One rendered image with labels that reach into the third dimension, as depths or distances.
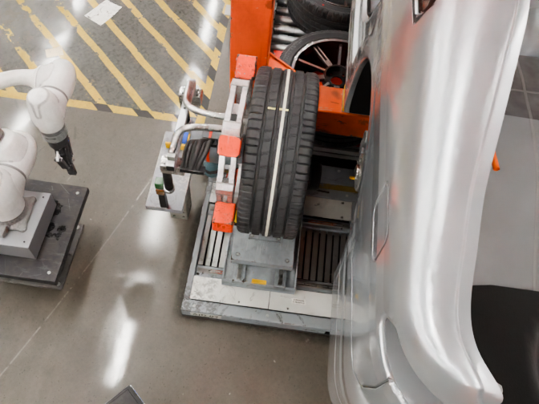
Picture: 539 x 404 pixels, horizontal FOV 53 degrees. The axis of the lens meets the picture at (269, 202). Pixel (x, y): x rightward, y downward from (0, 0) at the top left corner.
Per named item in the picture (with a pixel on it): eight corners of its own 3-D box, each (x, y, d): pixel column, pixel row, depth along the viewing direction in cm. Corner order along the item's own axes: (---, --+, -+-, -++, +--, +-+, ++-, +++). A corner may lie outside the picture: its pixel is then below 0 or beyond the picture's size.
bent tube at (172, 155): (220, 167, 195) (220, 151, 186) (167, 160, 195) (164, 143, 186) (228, 129, 204) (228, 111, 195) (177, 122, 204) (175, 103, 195)
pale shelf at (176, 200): (182, 214, 248) (182, 211, 245) (145, 208, 248) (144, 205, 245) (199, 139, 270) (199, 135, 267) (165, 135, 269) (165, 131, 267)
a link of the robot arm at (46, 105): (61, 137, 190) (72, 109, 198) (48, 106, 177) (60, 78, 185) (31, 134, 191) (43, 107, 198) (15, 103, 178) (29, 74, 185)
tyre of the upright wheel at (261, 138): (297, 255, 186) (326, 60, 180) (229, 245, 186) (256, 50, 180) (292, 227, 252) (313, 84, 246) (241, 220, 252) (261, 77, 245)
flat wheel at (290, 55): (403, 142, 297) (416, 115, 276) (285, 155, 287) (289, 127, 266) (370, 54, 329) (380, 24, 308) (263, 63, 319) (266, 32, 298)
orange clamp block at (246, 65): (253, 81, 206) (257, 56, 203) (233, 78, 206) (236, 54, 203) (255, 80, 212) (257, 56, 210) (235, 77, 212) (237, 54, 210)
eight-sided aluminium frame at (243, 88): (232, 240, 226) (233, 167, 179) (216, 237, 226) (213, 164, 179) (249, 136, 253) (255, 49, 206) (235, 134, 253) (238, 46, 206)
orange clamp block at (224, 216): (236, 212, 205) (232, 233, 201) (215, 209, 205) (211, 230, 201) (236, 203, 199) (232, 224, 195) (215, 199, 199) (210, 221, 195)
